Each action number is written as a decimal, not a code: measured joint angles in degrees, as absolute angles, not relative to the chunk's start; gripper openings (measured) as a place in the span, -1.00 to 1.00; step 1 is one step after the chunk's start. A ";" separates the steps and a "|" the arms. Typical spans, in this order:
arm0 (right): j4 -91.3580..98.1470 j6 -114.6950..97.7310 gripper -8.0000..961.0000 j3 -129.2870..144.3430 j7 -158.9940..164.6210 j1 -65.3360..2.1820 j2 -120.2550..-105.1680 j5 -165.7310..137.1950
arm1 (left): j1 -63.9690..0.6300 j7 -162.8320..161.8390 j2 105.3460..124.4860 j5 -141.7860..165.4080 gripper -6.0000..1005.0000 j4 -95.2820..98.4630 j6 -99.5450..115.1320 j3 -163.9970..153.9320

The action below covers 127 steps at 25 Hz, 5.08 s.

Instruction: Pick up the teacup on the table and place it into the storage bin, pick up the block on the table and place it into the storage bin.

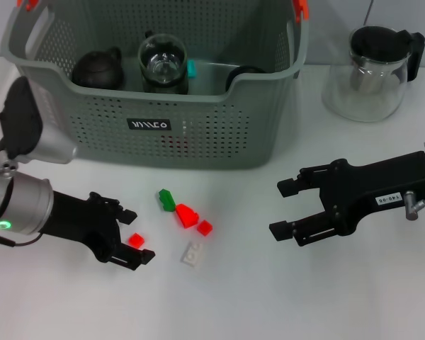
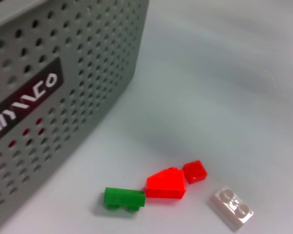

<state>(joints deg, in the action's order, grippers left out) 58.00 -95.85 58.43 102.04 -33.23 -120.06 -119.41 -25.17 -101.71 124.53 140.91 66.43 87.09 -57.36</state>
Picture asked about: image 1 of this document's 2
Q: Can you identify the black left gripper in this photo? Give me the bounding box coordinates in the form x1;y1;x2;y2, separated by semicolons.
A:
42;191;156;273

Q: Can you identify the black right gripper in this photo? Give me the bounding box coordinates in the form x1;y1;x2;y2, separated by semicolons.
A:
268;151;425;248

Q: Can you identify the green toy brick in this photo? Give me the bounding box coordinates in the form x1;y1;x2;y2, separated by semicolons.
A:
158;189;176;213

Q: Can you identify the glass teacup with black holder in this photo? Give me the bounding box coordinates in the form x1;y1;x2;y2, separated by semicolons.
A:
143;76;190;95
224;65;267;91
137;30;188;86

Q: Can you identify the grey-green perforated storage bin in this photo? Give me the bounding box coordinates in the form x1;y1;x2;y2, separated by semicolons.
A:
0;0;310;171

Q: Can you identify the large red sloped brick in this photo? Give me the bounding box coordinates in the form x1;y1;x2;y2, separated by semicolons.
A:
176;204;200;230

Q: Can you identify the white flat plate brick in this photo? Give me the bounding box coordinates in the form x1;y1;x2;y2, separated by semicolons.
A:
179;241;206;268

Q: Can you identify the glass pitcher with black lid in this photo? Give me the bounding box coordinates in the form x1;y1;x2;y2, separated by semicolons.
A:
321;24;425;123

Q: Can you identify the black round teapot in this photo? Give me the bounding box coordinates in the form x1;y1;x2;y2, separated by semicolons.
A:
71;45;125;89

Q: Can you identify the right wrist cable with plug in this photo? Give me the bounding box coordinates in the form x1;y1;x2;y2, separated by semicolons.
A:
403;191;425;220

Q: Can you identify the wrist cable with plug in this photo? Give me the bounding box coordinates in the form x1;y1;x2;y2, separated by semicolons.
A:
403;191;425;220
0;229;43;248

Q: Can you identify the left wrist cable with plug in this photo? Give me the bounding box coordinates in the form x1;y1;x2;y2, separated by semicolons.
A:
0;229;43;248

